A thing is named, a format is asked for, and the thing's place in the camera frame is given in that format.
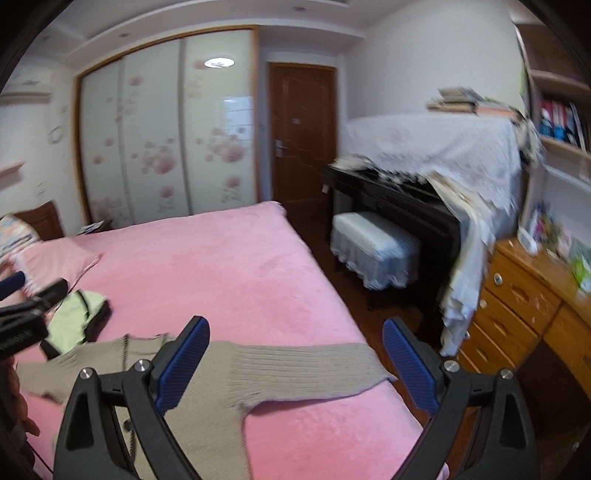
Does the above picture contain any pink wall shelf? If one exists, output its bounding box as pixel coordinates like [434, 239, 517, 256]
[0, 161, 24, 179]

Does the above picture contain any white covered piano stool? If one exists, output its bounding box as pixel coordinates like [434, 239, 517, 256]
[331, 212, 419, 290]

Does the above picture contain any white air conditioner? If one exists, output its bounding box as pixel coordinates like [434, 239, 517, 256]
[1, 69, 53, 102]

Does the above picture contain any brown wooden door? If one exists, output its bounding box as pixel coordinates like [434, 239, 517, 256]
[267, 62, 340, 216]

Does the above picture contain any stack of books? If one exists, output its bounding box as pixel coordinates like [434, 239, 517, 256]
[425, 87, 523, 121]

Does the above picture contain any folded striped quilt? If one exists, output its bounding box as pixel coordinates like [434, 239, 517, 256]
[0, 215, 41, 266]

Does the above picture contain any pink bed blanket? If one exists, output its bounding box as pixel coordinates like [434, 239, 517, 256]
[16, 202, 422, 479]

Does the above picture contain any pink ruffled pillow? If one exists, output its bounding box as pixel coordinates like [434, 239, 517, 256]
[11, 238, 102, 295]

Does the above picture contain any wooden bookshelf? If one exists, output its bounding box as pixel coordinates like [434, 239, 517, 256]
[515, 23, 590, 185]

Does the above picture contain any black upright piano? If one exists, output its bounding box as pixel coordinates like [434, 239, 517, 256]
[324, 166, 461, 297]

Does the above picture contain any beige knit sweater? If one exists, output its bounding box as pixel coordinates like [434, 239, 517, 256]
[16, 334, 393, 479]

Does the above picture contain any floral sliding wardrobe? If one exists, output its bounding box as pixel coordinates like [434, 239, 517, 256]
[74, 26, 260, 228]

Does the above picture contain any person's left hand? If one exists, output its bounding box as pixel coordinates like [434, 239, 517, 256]
[1, 356, 40, 466]

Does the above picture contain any wooden desk with drawers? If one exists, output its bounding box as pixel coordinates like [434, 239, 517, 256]
[458, 239, 590, 394]

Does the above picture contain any green and black garment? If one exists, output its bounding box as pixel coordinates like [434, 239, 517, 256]
[40, 290, 112, 360]

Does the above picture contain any wooden headboard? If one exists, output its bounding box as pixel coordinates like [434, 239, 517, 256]
[14, 201, 65, 241]

